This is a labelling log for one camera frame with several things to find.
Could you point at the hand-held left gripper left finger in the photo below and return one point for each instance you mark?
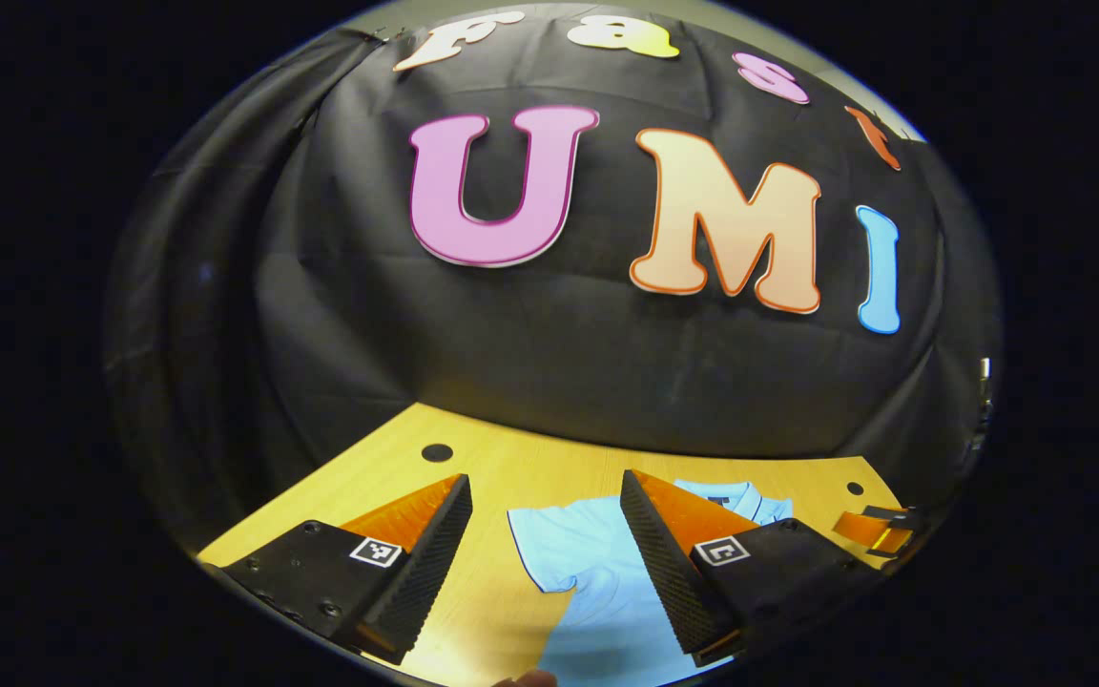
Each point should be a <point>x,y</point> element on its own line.
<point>430,572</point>

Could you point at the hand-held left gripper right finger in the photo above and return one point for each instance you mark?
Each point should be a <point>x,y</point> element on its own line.
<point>664,572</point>

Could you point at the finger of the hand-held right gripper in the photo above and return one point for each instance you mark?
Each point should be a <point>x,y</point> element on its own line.
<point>869,532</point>

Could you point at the light blue T-shirt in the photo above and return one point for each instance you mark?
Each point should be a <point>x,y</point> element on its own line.
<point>597,563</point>

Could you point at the black backdrop cloth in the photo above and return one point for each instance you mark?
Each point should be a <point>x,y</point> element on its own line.
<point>559,334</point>

